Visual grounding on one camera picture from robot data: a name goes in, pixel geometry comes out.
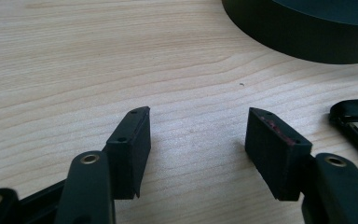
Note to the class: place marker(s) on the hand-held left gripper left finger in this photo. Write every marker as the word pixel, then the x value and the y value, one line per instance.
pixel 130 155

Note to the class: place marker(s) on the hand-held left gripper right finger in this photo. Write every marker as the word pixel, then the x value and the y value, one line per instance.
pixel 275 155

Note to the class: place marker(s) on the dark round container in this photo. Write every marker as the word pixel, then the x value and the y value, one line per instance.
pixel 307 34

